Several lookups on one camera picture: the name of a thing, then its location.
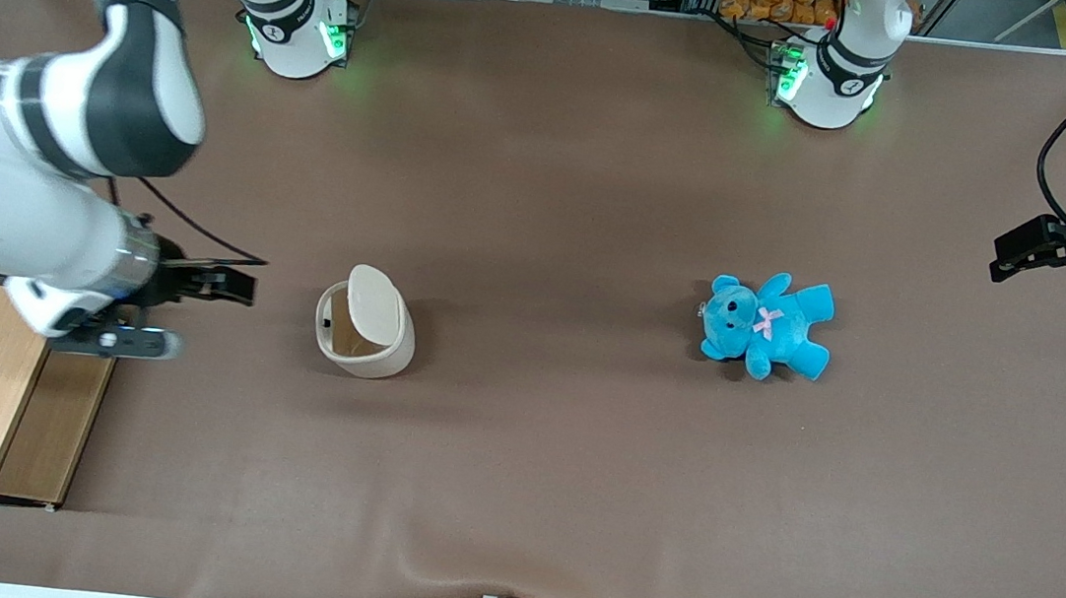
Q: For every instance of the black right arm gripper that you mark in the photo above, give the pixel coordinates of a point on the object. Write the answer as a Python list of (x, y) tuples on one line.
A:
[(167, 272)]

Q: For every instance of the beige trash can swing lid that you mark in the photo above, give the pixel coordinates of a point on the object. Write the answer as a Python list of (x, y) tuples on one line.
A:
[(374, 302)]

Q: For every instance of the beige plastic trash can body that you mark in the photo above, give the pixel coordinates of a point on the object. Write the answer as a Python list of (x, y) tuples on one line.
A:
[(383, 358)]

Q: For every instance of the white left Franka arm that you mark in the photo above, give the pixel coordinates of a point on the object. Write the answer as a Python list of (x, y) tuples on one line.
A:
[(834, 73)]

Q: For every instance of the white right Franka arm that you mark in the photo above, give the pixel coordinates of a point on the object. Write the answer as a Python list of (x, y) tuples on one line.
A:
[(67, 111)]

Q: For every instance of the blue teddy bear pink bow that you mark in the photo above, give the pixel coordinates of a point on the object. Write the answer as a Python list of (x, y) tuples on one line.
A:
[(768, 326)]

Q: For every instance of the brown table cloth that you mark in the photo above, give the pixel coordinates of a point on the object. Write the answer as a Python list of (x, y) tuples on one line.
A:
[(572, 491)]

